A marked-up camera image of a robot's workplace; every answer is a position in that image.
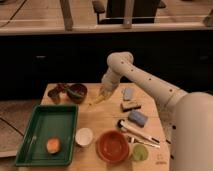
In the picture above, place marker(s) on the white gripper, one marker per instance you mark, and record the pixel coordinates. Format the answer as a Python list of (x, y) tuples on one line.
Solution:
[(108, 86)]

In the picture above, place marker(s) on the yellow banana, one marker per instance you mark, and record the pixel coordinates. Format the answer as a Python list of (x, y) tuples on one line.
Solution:
[(97, 100)]

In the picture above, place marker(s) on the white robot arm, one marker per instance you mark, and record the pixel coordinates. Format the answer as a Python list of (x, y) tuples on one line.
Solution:
[(192, 132)]

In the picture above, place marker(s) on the dark brown bowl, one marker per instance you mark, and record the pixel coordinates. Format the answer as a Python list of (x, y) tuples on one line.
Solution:
[(77, 93)]

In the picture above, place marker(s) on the blue sponge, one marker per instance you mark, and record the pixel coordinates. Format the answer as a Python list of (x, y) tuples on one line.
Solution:
[(138, 118)]

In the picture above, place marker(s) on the white cup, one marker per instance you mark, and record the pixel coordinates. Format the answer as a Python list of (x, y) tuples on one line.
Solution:
[(84, 137)]

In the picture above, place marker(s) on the dark small cup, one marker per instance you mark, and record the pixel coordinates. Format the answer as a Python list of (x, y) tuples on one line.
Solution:
[(53, 94)]

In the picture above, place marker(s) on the orange bowl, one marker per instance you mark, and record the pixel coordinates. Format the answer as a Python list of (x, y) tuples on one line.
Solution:
[(112, 147)]

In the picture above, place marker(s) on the green cup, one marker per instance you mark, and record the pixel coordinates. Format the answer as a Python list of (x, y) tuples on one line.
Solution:
[(139, 153)]

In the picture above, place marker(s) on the orange fruit piece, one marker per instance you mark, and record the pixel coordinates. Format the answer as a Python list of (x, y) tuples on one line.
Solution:
[(53, 145)]

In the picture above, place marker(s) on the green plastic tray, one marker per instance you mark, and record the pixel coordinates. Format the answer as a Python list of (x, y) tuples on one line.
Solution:
[(46, 122)]

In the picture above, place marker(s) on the black office chair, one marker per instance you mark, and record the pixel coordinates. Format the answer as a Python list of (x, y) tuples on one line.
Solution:
[(144, 11)]

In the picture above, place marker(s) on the wooden post right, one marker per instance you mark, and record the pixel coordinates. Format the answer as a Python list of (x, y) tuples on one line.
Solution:
[(128, 12)]

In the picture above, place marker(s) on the wooden post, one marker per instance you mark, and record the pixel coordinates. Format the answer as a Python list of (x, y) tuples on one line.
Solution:
[(66, 13), (128, 12)]

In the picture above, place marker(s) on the wooden post left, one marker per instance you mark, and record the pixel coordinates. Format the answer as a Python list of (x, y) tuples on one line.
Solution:
[(66, 13)]

